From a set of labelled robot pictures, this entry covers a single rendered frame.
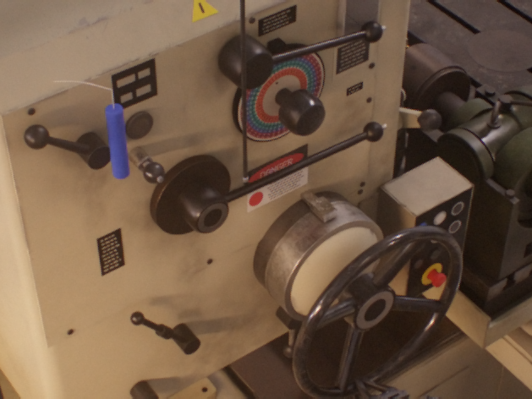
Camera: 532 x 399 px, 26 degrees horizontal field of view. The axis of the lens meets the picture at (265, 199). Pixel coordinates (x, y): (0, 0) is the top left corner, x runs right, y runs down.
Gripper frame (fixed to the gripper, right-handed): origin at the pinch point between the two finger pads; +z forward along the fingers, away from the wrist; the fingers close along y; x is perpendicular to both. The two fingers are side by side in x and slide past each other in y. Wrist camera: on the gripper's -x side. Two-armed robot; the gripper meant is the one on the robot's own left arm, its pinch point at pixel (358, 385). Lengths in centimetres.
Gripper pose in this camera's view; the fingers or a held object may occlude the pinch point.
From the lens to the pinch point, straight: 218.0
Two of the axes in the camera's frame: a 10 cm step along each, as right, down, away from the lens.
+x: -7.9, 2.3, -5.6
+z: -5.8, -5.6, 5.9
